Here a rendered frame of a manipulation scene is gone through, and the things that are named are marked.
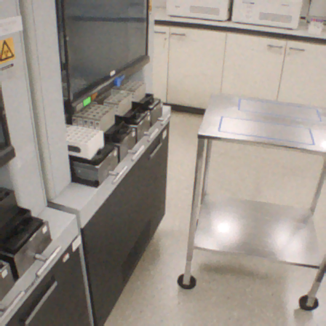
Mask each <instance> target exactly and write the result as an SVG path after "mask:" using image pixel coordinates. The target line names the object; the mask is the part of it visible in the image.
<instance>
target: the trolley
mask: <svg viewBox="0 0 326 326"><path fill-rule="evenodd" d="M197 138H198V142H197V150H196V165H195V173H194V187H193V196H192V203H191V218H190V226H189V233H188V247H187V256H186V269H185V273H184V274H181V275H179V276H178V280H177V283H178V286H180V287H182V288H183V289H186V290H190V289H193V288H195V286H196V278H194V277H193V276H192V275H191V263H192V260H193V254H194V249H195V250H203V251H207V252H210V253H212V252H214V253H221V254H224V255H235V256H239V257H243V258H252V259H256V260H260V261H270V262H274V263H283V264H287V265H294V266H300V267H303V266H304V267H308V268H311V269H319V271H318V272H317V275H316V277H315V280H314V282H313V285H312V287H311V289H310V290H308V292H307V294H306V295H304V296H301V297H300V298H299V301H298V305H299V307H300V308H302V309H303V310H305V311H312V310H314V309H317V308H318V307H319V300H318V298H316V295H317V291H318V289H319V286H320V284H321V282H322V279H323V277H324V275H325V272H326V252H325V254H324V257H323V259H322V262H321V259H320V256H319V248H318V244H317V235H316V232H315V228H314V219H313V215H314V211H315V209H316V207H317V203H318V200H319V195H320V192H321V190H322V187H323V184H324V182H325V178H326V108H323V107H317V106H306V105H301V104H297V103H288V102H282V101H275V100H264V99H258V98H252V97H246V96H240V95H228V94H221V93H215V92H212V94H211V96H210V99H209V102H208V104H207V108H206V110H205V114H204V118H203V120H202V123H201V125H200V128H199V131H198V134H197ZM206 140H207V150H206V157H205V164H204V177H203V184H202V197H201V204H200V210H199V219H197V215H198V207H199V195H200V188H201V180H202V168H203V161H204V148H205V141H206ZM213 140H216V141H221V142H227V143H237V144H242V145H248V146H257V147H262V148H272V149H276V150H283V151H292V152H296V153H301V154H311V155H316V156H325V159H324V162H323V165H322V169H321V173H320V176H319V179H318V181H317V186H316V188H315V192H314V197H313V199H312V201H311V206H310V208H309V209H306V208H302V207H294V206H285V205H281V204H273V203H269V202H257V201H253V200H248V199H240V198H236V197H231V196H229V197H227V196H218V195H214V194H207V186H208V179H209V174H210V162H211V155H212V141H213Z"/></svg>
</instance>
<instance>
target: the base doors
mask: <svg viewBox="0 0 326 326"><path fill-rule="evenodd" d="M154 31H157V32H162V33H154V59H153V93H152V94H154V98H158V99H161V101H163V103H174V104H179V105H184V106H193V107H197V108H207V104H208V102H209V99H210V96H211V94H212V92H215V93H221V94H228V95H240V96H246V97H252V98H258V99H264V100H277V101H282V102H288V103H297V104H301V105H306V106H317V107H323V108H326V46H322V45H316V44H310V43H303V42H295V41H285V40H280V39H268V38H261V37H255V36H248V35H242V34H235V33H221V32H213V31H202V30H196V29H188V28H171V27H164V26H157V25H155V26H154ZM164 32H165V33H164ZM171 33H179V34H185V36H181V35H174V34H171ZM226 35H227V37H226ZM165 38H167V39H166V40H164V39H165ZM189 40H194V41H200V43H198V42H193V41H189ZM164 42H165V47H164V48H162V47H163V43H164ZM269 44H270V45H273V46H279V47H280V46H282V47H283V48H278V47H267V45H269ZM286 44H287V46H286ZM225 46H226V48H225ZM285 47H286V49H285ZM291 47H292V48H295V49H304V50H305V51H299V50H294V49H289V48H291ZM250 48H253V49H259V50H262V52H259V51H251V50H250ZM280 52H281V53H282V55H280ZM285 52H286V53H285ZM288 53H290V55H287V54H288ZM224 56H225V59H224ZM284 56H285V58H284ZM283 59H284V62H283ZM168 61H169V63H168ZM223 62H224V64H223ZM283 63H284V65H283ZM282 66H283V68H282ZM281 72H282V75H281ZM222 74H223V75H222ZM167 77H168V80H167ZM281 77H282V78H281ZM222 79H223V81H222ZM280 79H281V81H280ZM279 82H280V84H279ZM221 85H222V86H221ZM278 87H279V89H278ZM278 91H279V94H278ZM277 95H278V97H277Z"/></svg>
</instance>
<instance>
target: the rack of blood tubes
mask: <svg viewBox="0 0 326 326"><path fill-rule="evenodd" d="M65 128H66V140H67V147H68V154H69V155H73V156H74V155H75V156H82V157H84V158H88V159H91V157H93V155H94V154H95V153H96V152H97V150H98V149H99V148H102V147H104V142H103V132H102V131H98V130H91V129H87V128H84V127H77V126H73V125H65Z"/></svg>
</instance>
